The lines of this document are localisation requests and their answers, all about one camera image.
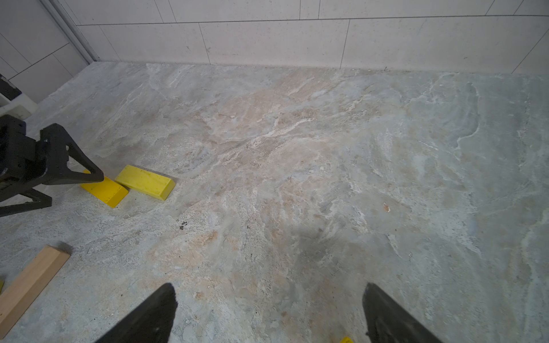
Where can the yellow block right pair outer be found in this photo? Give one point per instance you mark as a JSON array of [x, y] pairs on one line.
[[346, 340]]

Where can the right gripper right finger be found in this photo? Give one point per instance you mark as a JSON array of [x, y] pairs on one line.
[[387, 321]]

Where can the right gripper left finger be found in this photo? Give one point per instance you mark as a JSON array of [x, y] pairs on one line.
[[151, 321]]

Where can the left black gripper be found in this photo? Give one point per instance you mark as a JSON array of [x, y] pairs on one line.
[[21, 166]]

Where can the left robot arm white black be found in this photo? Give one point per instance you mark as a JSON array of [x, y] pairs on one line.
[[17, 104]]

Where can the natural wood block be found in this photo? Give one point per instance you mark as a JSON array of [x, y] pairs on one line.
[[28, 285]]

